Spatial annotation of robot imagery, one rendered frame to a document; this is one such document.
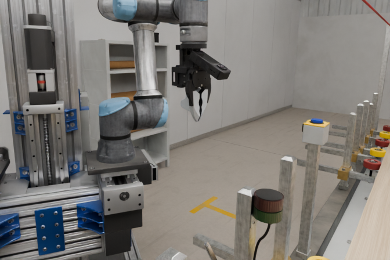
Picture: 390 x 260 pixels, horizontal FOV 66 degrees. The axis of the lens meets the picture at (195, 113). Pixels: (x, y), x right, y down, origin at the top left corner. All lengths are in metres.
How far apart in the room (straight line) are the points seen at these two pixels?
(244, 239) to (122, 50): 3.24
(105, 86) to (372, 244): 2.60
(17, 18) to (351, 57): 7.67
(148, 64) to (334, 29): 7.45
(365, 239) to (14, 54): 1.35
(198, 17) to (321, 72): 7.75
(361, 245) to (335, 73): 7.44
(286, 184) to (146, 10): 0.61
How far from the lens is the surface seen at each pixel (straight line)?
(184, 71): 0.80
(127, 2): 0.84
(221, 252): 1.07
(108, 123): 1.15
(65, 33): 1.31
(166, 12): 0.87
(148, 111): 1.17
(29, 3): 1.31
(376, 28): 8.25
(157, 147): 4.00
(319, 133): 1.09
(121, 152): 1.16
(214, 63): 0.77
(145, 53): 1.21
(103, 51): 3.11
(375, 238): 1.14
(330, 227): 1.54
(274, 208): 0.64
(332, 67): 8.39
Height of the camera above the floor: 1.45
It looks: 12 degrees down
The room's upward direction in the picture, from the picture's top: 1 degrees clockwise
